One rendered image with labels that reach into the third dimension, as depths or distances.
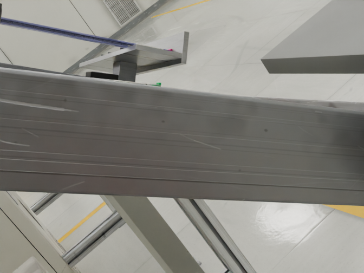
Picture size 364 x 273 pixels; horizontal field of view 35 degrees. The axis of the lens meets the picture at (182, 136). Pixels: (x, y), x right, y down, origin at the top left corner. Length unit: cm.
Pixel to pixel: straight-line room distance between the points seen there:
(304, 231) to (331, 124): 140
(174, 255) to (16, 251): 65
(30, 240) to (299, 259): 80
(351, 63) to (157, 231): 57
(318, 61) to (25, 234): 109
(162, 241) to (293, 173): 96
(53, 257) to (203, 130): 155
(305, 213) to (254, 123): 151
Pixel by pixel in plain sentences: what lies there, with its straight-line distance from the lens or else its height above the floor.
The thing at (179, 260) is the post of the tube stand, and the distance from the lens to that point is 133.
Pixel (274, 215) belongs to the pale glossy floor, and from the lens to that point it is 193.
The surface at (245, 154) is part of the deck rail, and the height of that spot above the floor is 81.
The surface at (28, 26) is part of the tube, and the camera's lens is 110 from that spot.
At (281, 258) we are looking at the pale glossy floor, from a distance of 173.
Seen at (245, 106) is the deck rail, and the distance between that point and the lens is 34.
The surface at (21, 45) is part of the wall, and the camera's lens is 846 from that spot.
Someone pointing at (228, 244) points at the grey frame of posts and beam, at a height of 37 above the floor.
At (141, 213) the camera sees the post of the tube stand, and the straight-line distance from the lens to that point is 127.
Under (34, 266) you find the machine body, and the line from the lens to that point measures 100.
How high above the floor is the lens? 94
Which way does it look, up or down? 18 degrees down
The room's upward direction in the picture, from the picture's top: 35 degrees counter-clockwise
